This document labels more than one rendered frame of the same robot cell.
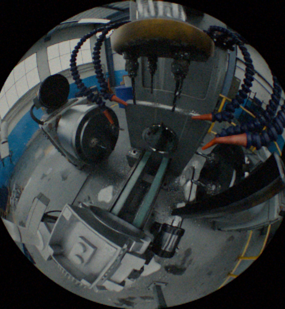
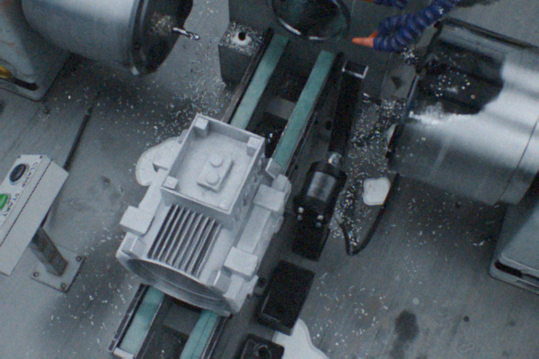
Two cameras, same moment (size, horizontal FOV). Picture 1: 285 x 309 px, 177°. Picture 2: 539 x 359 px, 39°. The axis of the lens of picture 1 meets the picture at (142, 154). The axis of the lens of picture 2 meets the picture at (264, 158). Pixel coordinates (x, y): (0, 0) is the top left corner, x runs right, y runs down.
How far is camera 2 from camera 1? 0.96 m
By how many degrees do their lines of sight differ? 12
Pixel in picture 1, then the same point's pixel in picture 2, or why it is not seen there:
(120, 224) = not seen: hidden behind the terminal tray
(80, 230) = (207, 149)
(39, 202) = (54, 167)
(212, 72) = not seen: outside the picture
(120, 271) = (252, 224)
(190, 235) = (408, 272)
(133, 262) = (270, 197)
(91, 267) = (224, 194)
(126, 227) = not seen: hidden behind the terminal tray
